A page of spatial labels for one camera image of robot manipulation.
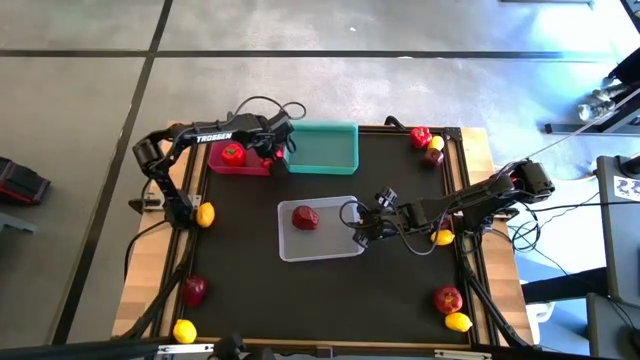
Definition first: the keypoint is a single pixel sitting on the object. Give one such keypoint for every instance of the white printed tag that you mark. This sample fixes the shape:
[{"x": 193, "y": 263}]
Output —
[{"x": 629, "y": 189}]

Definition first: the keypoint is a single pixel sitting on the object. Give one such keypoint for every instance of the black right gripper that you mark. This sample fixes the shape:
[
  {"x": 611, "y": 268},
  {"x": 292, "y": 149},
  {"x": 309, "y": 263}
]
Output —
[{"x": 390, "y": 220}]

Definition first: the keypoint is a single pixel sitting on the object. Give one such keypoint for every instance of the yellow lemon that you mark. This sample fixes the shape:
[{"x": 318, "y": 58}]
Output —
[
  {"x": 436, "y": 143},
  {"x": 443, "y": 237},
  {"x": 458, "y": 322},
  {"x": 184, "y": 331},
  {"x": 205, "y": 215}
]

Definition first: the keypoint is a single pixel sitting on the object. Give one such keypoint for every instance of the black crossbar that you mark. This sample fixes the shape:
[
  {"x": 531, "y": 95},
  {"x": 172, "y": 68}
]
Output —
[{"x": 75, "y": 351}]

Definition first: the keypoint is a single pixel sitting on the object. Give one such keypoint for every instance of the black table mat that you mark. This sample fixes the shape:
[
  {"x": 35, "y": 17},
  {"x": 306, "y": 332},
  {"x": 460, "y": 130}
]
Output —
[{"x": 325, "y": 300}]

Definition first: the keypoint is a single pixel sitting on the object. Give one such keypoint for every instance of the dark red apple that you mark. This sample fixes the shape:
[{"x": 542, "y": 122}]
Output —
[
  {"x": 194, "y": 291},
  {"x": 305, "y": 218},
  {"x": 433, "y": 157},
  {"x": 443, "y": 225}
]

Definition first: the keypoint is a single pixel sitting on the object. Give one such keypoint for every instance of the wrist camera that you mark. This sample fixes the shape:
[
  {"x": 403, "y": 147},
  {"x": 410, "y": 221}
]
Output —
[
  {"x": 283, "y": 124},
  {"x": 386, "y": 196}
]

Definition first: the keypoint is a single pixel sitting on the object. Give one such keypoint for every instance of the person's leg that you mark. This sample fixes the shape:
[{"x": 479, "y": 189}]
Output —
[{"x": 627, "y": 70}]

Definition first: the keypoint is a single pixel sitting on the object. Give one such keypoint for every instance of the silver metal bracket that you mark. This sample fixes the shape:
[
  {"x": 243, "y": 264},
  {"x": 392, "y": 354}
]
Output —
[
  {"x": 185, "y": 349},
  {"x": 462, "y": 354}
]

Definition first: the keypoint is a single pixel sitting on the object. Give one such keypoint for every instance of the black rounded object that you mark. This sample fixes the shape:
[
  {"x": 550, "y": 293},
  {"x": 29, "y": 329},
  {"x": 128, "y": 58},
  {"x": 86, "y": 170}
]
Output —
[{"x": 232, "y": 347}]

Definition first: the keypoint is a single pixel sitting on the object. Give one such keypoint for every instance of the person's shoe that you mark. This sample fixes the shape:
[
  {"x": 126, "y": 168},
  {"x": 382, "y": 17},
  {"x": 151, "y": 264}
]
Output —
[
  {"x": 607, "y": 92},
  {"x": 592, "y": 111}
]

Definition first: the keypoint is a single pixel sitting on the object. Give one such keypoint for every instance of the clear plastic bin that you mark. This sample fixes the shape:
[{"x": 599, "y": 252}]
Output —
[{"x": 320, "y": 245}]

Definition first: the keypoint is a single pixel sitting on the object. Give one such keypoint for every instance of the red bell pepper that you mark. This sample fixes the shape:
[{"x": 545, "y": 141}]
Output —
[
  {"x": 267, "y": 163},
  {"x": 233, "y": 155},
  {"x": 421, "y": 137}
]

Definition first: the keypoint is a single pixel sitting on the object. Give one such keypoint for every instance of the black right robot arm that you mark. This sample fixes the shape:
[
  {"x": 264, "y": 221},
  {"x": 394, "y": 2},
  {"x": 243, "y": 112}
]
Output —
[{"x": 480, "y": 192}]

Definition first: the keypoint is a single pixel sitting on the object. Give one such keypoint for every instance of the teal plastic bin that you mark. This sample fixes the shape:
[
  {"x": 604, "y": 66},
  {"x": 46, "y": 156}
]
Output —
[{"x": 322, "y": 150}]

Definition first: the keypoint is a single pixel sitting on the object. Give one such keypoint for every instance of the black support beam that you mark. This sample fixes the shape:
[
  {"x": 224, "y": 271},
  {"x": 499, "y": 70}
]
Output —
[{"x": 560, "y": 287}]

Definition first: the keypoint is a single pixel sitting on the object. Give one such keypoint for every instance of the grey box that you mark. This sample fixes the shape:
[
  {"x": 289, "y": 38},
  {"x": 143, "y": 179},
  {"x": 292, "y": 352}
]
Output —
[{"x": 612, "y": 330}]

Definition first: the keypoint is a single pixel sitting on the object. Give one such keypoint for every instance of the grey flat object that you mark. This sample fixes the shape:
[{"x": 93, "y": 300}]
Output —
[{"x": 15, "y": 222}]

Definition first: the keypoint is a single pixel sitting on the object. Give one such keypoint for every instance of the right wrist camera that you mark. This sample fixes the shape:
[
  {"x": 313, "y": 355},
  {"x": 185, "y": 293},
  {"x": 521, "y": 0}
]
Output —
[{"x": 386, "y": 196}]

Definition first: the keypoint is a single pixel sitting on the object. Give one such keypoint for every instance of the black metal stand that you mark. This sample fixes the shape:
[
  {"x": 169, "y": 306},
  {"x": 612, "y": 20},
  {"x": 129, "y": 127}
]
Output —
[{"x": 570, "y": 129}]

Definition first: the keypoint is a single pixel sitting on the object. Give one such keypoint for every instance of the pink plastic bin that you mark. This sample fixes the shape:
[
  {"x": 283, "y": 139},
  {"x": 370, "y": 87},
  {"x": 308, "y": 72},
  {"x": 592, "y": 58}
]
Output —
[{"x": 220, "y": 162}]

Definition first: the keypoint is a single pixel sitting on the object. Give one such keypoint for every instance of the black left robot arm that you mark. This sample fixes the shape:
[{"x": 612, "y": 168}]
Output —
[{"x": 215, "y": 136}]

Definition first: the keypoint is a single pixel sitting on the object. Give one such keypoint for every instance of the red black floor case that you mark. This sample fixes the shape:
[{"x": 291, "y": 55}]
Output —
[{"x": 22, "y": 182}]

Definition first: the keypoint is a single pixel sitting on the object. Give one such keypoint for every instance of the black aluminium table frame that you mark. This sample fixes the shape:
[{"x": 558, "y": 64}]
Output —
[{"x": 454, "y": 150}]

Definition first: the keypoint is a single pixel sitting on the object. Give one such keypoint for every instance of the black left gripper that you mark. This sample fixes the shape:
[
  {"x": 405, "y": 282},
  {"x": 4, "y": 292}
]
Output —
[{"x": 262, "y": 132}]

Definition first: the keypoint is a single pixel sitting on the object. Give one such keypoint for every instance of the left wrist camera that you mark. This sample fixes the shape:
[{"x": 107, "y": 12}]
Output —
[{"x": 283, "y": 124}]

